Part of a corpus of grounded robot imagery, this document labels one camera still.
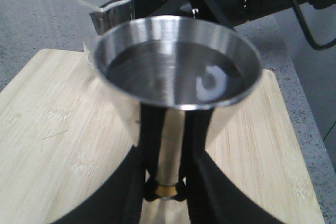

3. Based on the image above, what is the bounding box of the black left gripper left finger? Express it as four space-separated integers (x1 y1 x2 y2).
56 104 166 223

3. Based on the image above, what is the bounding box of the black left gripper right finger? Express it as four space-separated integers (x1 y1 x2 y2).
181 110 280 223

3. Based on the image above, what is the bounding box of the small glass beaker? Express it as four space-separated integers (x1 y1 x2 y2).
74 0 135 67

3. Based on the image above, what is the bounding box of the steel hourglass jigger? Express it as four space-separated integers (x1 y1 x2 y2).
93 15 263 224

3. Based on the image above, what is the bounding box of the wooden cutting board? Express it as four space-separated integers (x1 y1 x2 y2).
1 49 324 223

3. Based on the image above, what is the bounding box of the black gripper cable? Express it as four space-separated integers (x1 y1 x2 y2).
278 0 336 51

